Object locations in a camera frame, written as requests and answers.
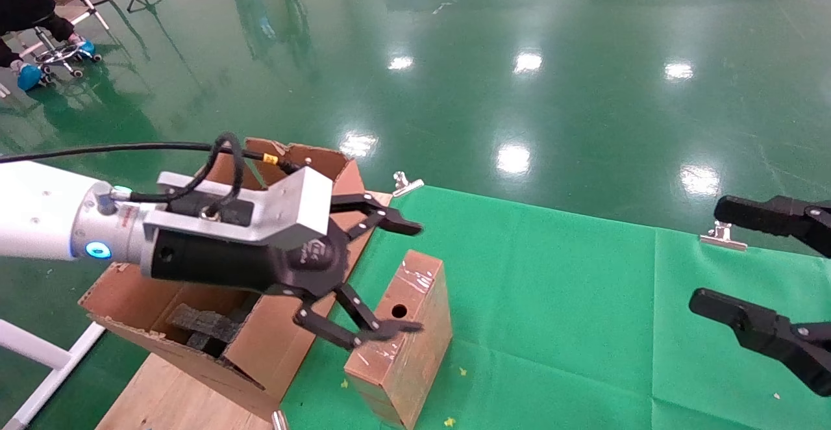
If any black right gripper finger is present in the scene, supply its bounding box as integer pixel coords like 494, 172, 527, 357
714, 195, 831, 257
689, 288, 831, 397

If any small taped cardboard box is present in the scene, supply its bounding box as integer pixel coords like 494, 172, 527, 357
344, 250, 453, 429

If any white metal frame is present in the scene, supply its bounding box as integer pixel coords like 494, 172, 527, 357
0, 320, 106, 430

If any black foam block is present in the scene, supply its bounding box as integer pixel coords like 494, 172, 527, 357
167, 303, 245, 357

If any green cloth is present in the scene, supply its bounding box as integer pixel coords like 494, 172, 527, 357
279, 185, 831, 430

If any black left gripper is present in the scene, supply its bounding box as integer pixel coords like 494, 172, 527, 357
143, 193, 425, 351

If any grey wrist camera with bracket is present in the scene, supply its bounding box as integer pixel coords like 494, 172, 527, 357
143, 167, 334, 253

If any black cable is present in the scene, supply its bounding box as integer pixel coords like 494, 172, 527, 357
0, 133, 303, 218

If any large open cardboard carton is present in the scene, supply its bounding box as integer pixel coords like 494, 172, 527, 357
78, 138, 393, 422

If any wheeled metal stool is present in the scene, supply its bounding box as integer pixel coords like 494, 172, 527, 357
32, 27, 102, 81

